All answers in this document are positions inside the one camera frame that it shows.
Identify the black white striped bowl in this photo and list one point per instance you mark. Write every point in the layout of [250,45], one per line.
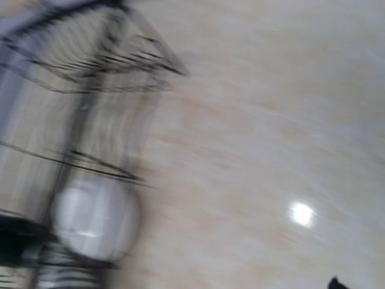
[59,269]

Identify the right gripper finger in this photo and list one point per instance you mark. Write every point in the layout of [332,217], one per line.
[335,284]

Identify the black wire dish rack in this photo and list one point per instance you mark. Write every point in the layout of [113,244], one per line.
[87,76]

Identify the white ceramic bowl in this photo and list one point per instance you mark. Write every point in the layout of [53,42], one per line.
[97,218]

